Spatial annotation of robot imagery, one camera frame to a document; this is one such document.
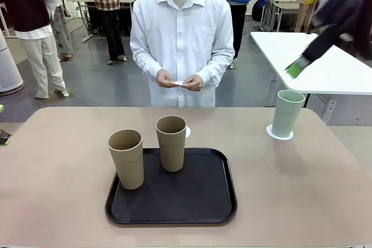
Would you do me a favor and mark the person's left hand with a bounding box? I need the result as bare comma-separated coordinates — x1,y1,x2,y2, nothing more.
183,74,204,92

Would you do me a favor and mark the white cylindrical appliance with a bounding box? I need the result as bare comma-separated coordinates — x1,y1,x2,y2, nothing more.
0,30,26,97

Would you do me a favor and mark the person in white shirt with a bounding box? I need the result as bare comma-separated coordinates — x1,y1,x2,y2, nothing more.
130,0,235,108

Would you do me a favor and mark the tall light green cup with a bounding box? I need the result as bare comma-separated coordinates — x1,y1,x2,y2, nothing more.
272,89,306,138

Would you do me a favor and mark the black plastic tray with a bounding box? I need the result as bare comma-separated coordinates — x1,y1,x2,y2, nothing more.
105,148,238,225

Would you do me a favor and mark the person in grey trousers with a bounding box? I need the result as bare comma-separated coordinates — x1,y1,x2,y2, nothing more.
43,0,74,60

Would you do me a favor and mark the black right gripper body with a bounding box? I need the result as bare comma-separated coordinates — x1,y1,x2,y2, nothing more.
302,0,358,63

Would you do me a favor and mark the person's right hand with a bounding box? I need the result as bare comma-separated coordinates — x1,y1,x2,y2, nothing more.
156,69,176,88

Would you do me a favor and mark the person in black shirt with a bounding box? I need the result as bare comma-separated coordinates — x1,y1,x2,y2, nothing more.
0,0,70,100

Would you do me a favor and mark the tall brown cup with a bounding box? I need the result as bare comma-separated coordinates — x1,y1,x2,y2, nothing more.
155,116,187,172
108,130,145,191

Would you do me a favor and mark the grey workbench desk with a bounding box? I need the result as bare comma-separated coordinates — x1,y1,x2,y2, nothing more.
260,0,301,33

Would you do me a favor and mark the person's right forearm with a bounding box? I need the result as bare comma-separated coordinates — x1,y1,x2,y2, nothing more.
130,47,165,79

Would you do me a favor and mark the person's left forearm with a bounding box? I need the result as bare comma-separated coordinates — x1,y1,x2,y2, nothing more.
199,49,235,82

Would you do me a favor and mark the white table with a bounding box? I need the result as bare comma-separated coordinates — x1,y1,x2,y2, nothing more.
249,31,372,95

